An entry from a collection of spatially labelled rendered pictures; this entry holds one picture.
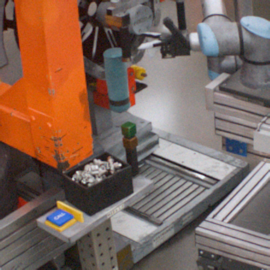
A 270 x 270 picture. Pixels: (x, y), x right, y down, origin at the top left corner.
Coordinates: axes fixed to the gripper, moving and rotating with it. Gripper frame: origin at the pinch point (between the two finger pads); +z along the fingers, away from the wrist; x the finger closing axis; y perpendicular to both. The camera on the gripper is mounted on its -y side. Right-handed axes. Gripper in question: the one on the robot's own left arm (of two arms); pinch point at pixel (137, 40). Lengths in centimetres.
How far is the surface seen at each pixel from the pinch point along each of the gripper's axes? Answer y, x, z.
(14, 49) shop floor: 72, 204, 97
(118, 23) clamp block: -8.6, -2.4, 6.5
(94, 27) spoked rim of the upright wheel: 3.6, 30.7, 19.3
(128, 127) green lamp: 19.1, -36.0, 3.7
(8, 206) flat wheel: 50, -35, 53
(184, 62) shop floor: 75, 159, -18
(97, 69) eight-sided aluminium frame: 17.5, 16.3, 18.3
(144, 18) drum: -3.4, 17.1, -2.6
